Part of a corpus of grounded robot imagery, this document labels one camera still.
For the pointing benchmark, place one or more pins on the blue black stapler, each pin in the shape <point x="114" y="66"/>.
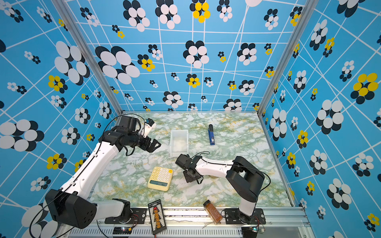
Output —
<point x="211" y="134"/>

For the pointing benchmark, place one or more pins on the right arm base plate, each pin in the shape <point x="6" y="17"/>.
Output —
<point x="233" y="216"/>

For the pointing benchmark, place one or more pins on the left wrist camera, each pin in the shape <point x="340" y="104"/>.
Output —
<point x="149" y="125"/>

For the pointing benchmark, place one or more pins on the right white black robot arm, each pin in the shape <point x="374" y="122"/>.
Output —
<point x="244" y="177"/>

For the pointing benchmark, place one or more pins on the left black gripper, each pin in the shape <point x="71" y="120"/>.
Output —
<point x="152" y="147"/>

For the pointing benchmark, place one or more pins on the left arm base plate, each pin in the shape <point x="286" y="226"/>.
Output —
<point x="135" y="216"/>

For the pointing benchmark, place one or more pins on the left controller board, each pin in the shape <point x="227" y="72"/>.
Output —
<point x="122" y="230"/>

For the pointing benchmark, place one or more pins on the aluminium front rail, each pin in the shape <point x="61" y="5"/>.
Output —
<point x="194" y="222"/>

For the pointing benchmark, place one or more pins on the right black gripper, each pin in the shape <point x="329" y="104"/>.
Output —
<point x="188" y="180"/>

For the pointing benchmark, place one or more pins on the white plastic bin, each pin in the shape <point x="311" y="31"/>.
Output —
<point x="179" y="142"/>

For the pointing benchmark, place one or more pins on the right controller board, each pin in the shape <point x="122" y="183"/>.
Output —
<point x="249" y="232"/>

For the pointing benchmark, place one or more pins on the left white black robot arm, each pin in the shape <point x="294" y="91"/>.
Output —
<point x="70" y="205"/>

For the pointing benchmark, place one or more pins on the controller board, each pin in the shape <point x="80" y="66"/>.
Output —
<point x="249" y="232"/>
<point x="122" y="230"/>

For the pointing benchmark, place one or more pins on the yellow calculator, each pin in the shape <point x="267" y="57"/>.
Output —
<point x="160" y="179"/>

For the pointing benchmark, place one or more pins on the brown spice bottle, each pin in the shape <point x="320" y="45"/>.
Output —
<point x="212" y="211"/>

